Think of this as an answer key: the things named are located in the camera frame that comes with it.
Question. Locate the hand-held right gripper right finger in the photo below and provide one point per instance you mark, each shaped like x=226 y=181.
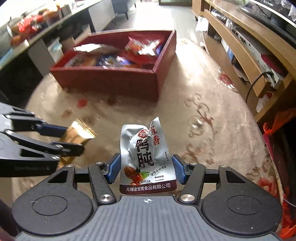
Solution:
x=178 y=166

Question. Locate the silver foil meat pouch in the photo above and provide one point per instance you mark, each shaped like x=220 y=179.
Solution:
x=145 y=157

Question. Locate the black low table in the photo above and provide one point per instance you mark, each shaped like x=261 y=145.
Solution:
x=38 y=52

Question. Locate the grey green sofa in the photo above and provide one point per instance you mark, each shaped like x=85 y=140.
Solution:
x=122 y=5

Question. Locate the orange plastic bag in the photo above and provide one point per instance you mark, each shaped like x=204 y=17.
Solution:
x=279 y=120

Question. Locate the gold foil snack packet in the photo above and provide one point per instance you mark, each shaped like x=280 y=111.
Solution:
x=78 y=136

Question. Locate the beige floral tablecloth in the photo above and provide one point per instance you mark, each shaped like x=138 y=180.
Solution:
x=185 y=139

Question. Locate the white set-top device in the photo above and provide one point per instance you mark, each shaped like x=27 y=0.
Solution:
x=254 y=55

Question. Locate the red cardboard box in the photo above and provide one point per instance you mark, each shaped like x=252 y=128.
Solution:
x=111 y=81

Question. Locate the red plastic bag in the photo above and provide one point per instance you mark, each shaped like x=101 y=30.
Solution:
x=27 y=24

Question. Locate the wooden television cabinet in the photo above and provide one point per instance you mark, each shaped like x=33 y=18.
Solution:
x=231 y=27

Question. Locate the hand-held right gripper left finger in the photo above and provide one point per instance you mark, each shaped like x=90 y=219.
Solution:
x=114 y=166

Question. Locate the yellow snack clear packet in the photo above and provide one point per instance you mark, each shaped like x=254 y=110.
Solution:
x=85 y=61

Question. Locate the white plastic bag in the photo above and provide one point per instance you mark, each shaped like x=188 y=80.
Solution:
x=201 y=25

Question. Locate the small red snack packet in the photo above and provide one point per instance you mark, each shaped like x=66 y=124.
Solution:
x=143 y=45

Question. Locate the black television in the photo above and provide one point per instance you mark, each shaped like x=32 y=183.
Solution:
x=272 y=16

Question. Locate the white cardboard box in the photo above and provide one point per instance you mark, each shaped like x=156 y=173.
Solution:
x=55 y=49

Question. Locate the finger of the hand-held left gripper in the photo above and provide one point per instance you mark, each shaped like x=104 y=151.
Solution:
x=53 y=128
x=69 y=150

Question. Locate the blue white box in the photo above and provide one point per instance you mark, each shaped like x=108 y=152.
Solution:
x=229 y=49

